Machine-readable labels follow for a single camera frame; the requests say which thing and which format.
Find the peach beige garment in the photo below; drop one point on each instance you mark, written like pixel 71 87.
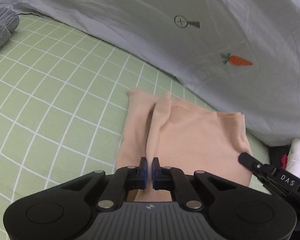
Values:
pixel 184 135

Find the black garment with red trim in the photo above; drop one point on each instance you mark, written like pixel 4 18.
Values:
pixel 279 156

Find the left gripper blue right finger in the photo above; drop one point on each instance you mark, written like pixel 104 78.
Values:
pixel 161 177

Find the grey printed duvet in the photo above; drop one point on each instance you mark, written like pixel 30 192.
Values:
pixel 237 55

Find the grey sweatshirt pile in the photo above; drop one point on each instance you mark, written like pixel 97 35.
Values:
pixel 9 21

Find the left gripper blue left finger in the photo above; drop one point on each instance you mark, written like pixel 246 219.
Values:
pixel 137 175

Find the green grid bed sheet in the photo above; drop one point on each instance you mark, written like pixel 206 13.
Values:
pixel 63 104

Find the white folded cloth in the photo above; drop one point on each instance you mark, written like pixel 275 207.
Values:
pixel 293 162

